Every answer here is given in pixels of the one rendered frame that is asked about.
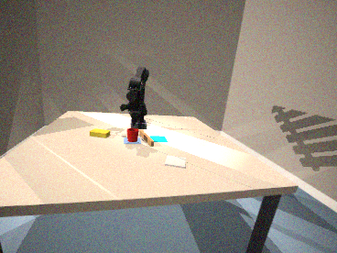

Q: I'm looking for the orange flat bar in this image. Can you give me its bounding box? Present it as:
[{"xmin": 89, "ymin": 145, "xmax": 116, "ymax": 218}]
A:
[{"xmin": 139, "ymin": 129, "xmax": 154, "ymax": 147}]

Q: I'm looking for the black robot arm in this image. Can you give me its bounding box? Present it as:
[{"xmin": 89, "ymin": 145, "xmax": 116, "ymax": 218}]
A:
[{"xmin": 120, "ymin": 66, "xmax": 149, "ymax": 123}]

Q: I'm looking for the red cup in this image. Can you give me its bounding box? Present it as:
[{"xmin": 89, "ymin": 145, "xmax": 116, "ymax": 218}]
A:
[{"xmin": 127, "ymin": 128, "xmax": 139, "ymax": 142}]

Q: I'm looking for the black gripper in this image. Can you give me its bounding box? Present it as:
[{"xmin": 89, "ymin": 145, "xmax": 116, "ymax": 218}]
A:
[{"xmin": 127, "ymin": 101, "xmax": 141, "ymax": 126}]

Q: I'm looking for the yellow rectangular block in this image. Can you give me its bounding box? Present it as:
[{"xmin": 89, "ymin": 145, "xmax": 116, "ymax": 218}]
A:
[{"xmin": 90, "ymin": 128, "xmax": 110, "ymax": 138}]

